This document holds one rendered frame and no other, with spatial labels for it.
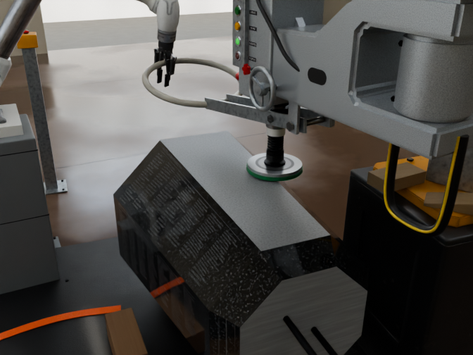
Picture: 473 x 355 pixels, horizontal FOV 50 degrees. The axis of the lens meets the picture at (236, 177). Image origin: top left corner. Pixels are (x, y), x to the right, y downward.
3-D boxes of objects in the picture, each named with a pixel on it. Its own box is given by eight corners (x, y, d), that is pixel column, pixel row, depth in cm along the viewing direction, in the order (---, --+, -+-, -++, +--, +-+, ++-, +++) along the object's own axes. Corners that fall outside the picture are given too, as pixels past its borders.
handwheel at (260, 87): (295, 113, 167) (297, 67, 161) (270, 117, 162) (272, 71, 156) (268, 101, 178) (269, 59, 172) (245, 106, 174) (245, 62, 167)
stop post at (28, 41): (65, 180, 374) (42, 29, 327) (67, 191, 357) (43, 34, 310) (36, 184, 368) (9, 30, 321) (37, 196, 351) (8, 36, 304)
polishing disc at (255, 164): (276, 182, 184) (276, 179, 183) (236, 165, 197) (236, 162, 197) (313, 165, 197) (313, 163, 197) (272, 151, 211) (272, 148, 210)
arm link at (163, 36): (167, 34, 237) (167, 46, 240) (180, 29, 243) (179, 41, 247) (153, 27, 241) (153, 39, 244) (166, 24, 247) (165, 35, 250)
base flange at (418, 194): (461, 157, 227) (463, 146, 225) (557, 206, 186) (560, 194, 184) (367, 172, 212) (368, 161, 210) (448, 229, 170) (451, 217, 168)
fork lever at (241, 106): (340, 125, 174) (340, 110, 173) (295, 135, 165) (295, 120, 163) (235, 103, 231) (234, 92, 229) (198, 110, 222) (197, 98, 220)
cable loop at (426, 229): (448, 246, 136) (471, 136, 123) (439, 250, 135) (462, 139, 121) (383, 210, 154) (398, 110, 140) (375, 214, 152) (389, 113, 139)
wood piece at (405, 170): (405, 173, 202) (407, 161, 199) (424, 183, 194) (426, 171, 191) (366, 183, 193) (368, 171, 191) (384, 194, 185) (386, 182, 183)
